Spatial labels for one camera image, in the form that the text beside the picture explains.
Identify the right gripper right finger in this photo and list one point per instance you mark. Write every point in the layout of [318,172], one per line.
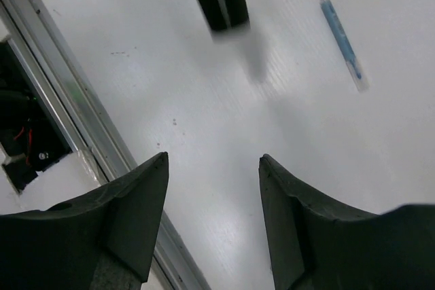
[317,242]

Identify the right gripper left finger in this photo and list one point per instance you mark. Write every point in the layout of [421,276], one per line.
[103,239]

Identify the blue pen refill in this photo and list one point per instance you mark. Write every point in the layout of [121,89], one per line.
[344,45]

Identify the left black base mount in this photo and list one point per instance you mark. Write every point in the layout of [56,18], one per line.
[29,135]

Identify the aluminium front rail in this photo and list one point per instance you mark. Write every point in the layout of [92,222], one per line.
[85,124]

